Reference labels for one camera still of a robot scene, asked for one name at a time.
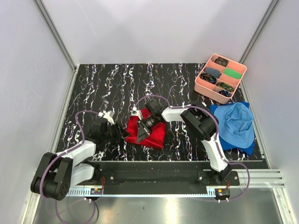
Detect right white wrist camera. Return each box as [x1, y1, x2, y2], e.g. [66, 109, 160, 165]
[131, 106, 143, 121]

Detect grey-blue cloth in tray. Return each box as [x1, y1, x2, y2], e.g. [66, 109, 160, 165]
[205, 67, 221, 78]

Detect multicolour bands left compartment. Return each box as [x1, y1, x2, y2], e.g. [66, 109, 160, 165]
[200, 72, 217, 84]

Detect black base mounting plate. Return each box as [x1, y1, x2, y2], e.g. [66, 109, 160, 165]
[69, 161, 240, 186]

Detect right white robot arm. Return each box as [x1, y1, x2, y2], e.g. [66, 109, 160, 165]
[136, 100, 232, 185]

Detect pink divided organizer tray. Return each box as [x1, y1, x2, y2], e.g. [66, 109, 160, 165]
[194, 54, 247, 104]

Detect light blue bucket hat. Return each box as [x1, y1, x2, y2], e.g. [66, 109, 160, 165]
[209, 103, 255, 148]

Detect red cloth napkin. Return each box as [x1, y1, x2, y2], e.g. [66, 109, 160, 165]
[125, 108, 166, 150]

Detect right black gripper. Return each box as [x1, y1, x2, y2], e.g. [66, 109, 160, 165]
[136, 114, 158, 143]

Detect multicolour bands front compartment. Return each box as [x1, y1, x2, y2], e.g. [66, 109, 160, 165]
[217, 82, 235, 92]

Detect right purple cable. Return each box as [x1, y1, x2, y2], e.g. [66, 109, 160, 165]
[133, 95, 250, 203]

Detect multicolour bands compartment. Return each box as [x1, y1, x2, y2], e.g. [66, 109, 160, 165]
[200, 72, 217, 84]
[217, 82, 235, 92]

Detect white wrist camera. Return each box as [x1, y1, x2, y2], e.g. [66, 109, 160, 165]
[131, 106, 143, 121]
[98, 111, 115, 125]

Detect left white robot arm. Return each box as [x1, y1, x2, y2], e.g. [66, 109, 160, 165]
[30, 118, 129, 201]

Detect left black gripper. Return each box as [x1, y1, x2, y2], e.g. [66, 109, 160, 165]
[102, 121, 129, 142]

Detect green cloth in tray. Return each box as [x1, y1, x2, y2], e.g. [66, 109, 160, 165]
[223, 68, 242, 79]

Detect dark patterned item in tray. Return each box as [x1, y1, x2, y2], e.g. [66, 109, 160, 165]
[214, 56, 229, 67]

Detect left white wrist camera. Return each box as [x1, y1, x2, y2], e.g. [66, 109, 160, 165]
[98, 111, 115, 125]

